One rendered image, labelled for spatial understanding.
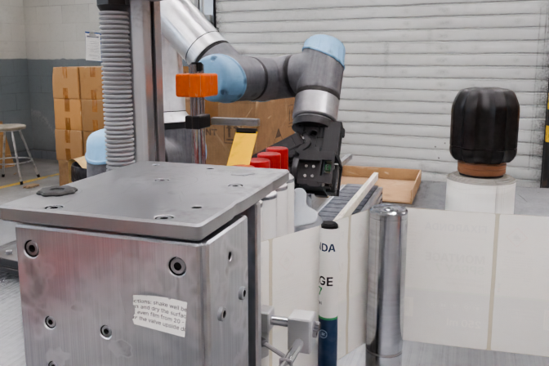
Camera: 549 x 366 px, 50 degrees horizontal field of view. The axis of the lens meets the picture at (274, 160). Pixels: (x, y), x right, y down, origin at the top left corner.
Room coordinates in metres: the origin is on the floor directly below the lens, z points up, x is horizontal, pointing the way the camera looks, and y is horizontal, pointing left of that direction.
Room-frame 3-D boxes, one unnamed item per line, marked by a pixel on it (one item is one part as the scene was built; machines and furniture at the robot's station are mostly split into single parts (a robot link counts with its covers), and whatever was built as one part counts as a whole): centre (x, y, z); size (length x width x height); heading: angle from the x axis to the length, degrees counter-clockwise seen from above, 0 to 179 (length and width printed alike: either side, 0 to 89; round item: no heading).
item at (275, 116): (1.51, 0.11, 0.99); 0.30 x 0.24 x 0.27; 161
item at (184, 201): (0.33, 0.06, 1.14); 0.14 x 0.11 x 0.01; 162
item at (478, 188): (0.74, -0.27, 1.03); 0.09 x 0.09 x 0.30
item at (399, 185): (1.71, -0.29, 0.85); 0.30 x 0.26 x 0.04; 162
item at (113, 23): (0.64, 0.17, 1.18); 0.04 x 0.04 x 0.21
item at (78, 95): (5.06, 1.18, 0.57); 1.20 x 0.85 x 1.14; 157
